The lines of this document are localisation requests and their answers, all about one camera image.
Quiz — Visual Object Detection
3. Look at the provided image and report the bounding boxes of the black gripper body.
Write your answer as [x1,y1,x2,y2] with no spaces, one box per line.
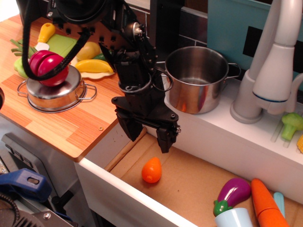
[112,60,179,129]

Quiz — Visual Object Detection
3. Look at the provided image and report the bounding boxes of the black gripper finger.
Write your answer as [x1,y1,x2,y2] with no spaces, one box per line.
[156,127,181,153]
[116,109,143,141]

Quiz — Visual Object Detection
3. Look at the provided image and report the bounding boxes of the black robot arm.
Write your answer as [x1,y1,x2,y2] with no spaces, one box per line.
[22,0,179,153]

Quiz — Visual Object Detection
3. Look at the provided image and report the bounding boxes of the small orange toy carrot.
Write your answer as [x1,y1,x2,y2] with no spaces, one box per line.
[142,157,162,183]

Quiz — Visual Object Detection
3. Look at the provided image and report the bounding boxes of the tall steel pot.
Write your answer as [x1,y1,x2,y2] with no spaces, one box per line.
[156,46,241,114]

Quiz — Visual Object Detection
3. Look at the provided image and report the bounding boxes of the upturned steel pan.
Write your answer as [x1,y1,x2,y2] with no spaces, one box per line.
[17,66,97,113]

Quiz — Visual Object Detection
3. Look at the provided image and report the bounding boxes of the large orange toy carrot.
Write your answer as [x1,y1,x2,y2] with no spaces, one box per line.
[251,178,289,227]

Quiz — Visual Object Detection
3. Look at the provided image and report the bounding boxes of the cardboard sheet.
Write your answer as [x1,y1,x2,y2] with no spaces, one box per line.
[104,127,303,227]

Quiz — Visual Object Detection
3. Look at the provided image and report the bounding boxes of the cream flower-shaped plate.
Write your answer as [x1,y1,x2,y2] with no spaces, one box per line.
[70,58,114,79]

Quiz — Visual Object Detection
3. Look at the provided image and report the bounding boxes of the yellow toy banana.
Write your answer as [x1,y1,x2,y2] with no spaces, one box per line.
[74,59,114,73]

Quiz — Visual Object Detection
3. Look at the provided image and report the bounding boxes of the yellow toy pear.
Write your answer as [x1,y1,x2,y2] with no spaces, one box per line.
[76,42,101,61]

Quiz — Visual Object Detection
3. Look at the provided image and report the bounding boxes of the purple toy eggplant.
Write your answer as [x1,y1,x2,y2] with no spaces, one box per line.
[213,178,251,217]

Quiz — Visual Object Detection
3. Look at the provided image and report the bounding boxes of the green toy cutting board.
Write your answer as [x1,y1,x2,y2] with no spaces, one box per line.
[35,34,77,58]

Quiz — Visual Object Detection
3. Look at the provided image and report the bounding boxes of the white toy sink basin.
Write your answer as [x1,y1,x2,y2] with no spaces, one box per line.
[75,80,303,227]

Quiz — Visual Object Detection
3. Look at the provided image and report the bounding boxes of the red toy onion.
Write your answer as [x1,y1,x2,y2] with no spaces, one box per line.
[29,50,69,87]

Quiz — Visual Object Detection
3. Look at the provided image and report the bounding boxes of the light blue toy cup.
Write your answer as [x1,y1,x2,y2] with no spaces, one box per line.
[215,208,253,227]

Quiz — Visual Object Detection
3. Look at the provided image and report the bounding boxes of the white toy faucet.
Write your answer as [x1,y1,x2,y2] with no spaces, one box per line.
[230,0,303,124]

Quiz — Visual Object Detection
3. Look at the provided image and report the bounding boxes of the yellow toy chicken drumstick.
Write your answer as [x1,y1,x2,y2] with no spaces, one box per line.
[35,23,56,51]

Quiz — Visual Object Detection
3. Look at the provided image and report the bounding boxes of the blue clamp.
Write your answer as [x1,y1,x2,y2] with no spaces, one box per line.
[0,168,52,202]

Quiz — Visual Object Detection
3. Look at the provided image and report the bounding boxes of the green toy broccoli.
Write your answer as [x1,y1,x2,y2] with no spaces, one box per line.
[281,113,303,141]

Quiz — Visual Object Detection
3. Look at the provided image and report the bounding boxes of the light blue toy utensil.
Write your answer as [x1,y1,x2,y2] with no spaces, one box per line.
[273,192,285,218]

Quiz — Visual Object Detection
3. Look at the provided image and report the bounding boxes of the light green toy vegetable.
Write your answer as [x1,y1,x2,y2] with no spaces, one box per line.
[14,57,28,79]

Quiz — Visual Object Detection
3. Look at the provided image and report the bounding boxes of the green toy leek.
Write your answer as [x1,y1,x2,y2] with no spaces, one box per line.
[10,39,37,58]

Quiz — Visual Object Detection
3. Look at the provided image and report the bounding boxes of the yellow toy corn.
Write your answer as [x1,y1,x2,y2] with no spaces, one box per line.
[297,135,303,153]

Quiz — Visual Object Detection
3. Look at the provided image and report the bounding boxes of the black braided cable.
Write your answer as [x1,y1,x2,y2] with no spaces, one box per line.
[21,0,91,81]

